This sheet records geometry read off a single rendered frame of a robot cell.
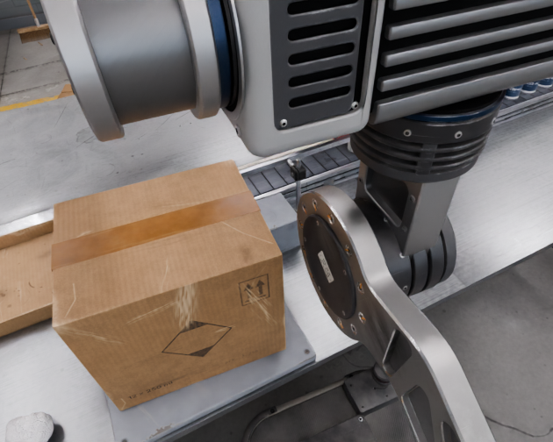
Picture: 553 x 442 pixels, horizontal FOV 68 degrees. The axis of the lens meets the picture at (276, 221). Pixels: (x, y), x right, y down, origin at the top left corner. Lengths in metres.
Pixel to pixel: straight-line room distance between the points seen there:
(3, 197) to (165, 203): 0.74
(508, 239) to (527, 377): 0.92
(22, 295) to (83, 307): 0.48
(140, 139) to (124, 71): 1.13
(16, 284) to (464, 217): 1.05
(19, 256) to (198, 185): 0.57
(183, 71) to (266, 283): 0.40
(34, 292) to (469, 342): 1.55
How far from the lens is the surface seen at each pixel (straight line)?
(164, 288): 0.55
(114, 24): 0.25
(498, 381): 1.86
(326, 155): 1.14
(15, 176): 1.41
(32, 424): 0.84
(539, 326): 2.06
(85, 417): 0.84
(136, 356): 0.66
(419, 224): 0.47
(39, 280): 1.05
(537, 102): 1.58
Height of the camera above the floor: 1.55
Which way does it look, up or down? 45 degrees down
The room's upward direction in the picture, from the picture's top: 3 degrees counter-clockwise
